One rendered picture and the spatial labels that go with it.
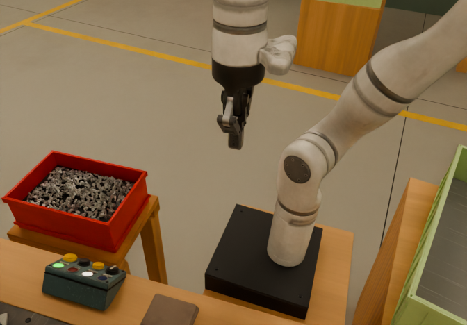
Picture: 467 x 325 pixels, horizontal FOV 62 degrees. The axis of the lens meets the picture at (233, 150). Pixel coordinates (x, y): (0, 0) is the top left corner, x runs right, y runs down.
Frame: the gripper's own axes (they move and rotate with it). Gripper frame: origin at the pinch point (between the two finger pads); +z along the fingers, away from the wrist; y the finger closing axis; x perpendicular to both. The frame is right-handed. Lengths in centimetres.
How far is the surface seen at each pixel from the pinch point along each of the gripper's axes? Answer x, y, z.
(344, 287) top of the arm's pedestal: 25, -9, 45
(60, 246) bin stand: -49, -3, 50
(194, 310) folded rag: -4.8, 10.4, 37.0
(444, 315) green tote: 43, -1, 34
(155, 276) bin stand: -34, -23, 86
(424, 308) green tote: 39, -2, 35
